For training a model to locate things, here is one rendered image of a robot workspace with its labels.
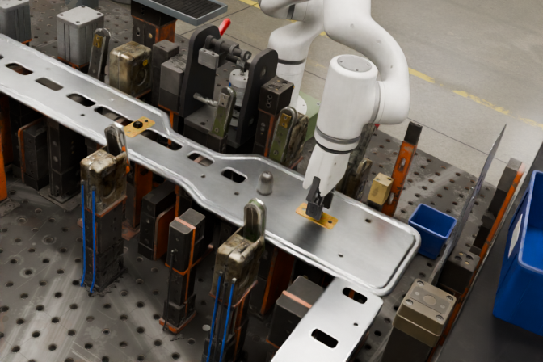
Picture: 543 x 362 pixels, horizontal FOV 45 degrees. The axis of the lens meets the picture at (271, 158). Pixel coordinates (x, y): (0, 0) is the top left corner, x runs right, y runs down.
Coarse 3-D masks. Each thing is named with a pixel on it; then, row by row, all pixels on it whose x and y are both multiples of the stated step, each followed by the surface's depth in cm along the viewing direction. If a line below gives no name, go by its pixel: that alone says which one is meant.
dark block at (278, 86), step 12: (264, 84) 150; (276, 84) 150; (288, 84) 152; (264, 96) 150; (276, 96) 148; (288, 96) 153; (264, 108) 151; (276, 108) 150; (264, 120) 153; (264, 132) 155; (264, 144) 157; (264, 156) 158
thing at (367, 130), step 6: (366, 126) 136; (372, 126) 135; (366, 132) 135; (372, 132) 137; (360, 138) 137; (366, 138) 136; (360, 144) 138; (366, 144) 137; (354, 150) 139; (360, 150) 137; (360, 156) 138; (354, 168) 139
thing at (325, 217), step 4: (304, 204) 135; (300, 208) 134; (296, 212) 133; (300, 212) 133; (304, 212) 133; (304, 216) 132; (308, 216) 133; (324, 216) 133; (328, 216) 134; (312, 220) 132; (316, 220) 132; (320, 220) 132; (324, 220) 132; (328, 220) 132; (332, 220) 133; (336, 220) 133; (320, 224) 131; (324, 224) 131; (328, 224) 131; (332, 224) 132; (328, 228) 131; (332, 228) 131
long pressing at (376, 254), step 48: (0, 48) 168; (48, 96) 154; (96, 96) 157; (144, 144) 144; (192, 144) 147; (192, 192) 134; (240, 192) 136; (288, 192) 138; (336, 192) 140; (288, 240) 126; (336, 240) 128; (384, 240) 130; (384, 288) 120
